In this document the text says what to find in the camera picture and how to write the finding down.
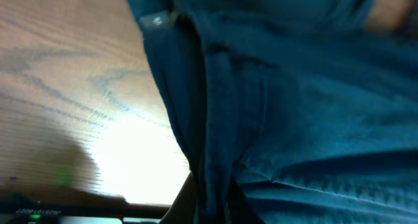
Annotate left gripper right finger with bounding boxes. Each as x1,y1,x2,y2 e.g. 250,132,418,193
227,177,265,224

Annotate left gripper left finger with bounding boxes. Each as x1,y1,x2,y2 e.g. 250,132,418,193
159,172,198,224

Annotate navy shorts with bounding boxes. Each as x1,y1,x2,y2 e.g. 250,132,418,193
127,0,417,223

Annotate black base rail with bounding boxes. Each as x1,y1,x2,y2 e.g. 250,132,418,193
1,193,169,224

